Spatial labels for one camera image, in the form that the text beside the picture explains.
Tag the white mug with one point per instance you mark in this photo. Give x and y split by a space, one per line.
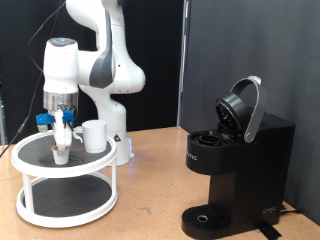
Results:
95 136

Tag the black Keurig coffee machine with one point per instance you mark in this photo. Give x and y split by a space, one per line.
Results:
250 173

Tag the dark grey partition panel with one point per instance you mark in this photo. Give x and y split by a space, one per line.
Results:
293 50

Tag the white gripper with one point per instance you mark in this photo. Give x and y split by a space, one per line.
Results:
62 133

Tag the white two-tier turntable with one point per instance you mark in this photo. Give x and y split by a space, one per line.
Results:
66 196

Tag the black backdrop curtain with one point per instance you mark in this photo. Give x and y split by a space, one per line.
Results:
13 50

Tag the white coffee pod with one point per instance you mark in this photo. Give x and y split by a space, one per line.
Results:
61 159

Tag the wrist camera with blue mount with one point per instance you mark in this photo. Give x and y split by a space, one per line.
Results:
44 120

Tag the grey metal post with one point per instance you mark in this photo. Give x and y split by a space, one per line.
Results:
2 126

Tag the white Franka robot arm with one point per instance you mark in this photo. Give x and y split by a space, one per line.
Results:
126 76

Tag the silver vertical pole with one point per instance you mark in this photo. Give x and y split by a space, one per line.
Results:
182 66

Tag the black tape strip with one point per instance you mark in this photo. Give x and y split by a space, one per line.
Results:
270 231

